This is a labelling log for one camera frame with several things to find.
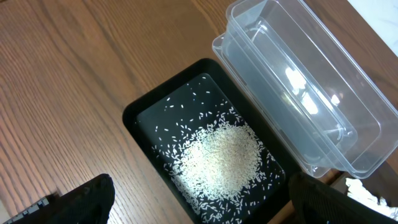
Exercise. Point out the crumpled white tissue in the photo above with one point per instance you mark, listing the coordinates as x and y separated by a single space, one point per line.
359 193

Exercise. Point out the clear plastic bin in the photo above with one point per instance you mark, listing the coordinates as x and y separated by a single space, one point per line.
316 98

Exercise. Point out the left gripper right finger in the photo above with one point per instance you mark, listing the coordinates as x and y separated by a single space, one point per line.
315 202

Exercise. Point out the pile of white rice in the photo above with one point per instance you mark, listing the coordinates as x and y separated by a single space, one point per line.
217 163

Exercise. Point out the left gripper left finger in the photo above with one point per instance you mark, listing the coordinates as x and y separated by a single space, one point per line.
90 203

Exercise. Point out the black plastic tray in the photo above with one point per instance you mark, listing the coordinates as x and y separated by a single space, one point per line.
196 98

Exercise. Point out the brown serving tray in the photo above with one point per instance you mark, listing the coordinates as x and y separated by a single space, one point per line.
382 183

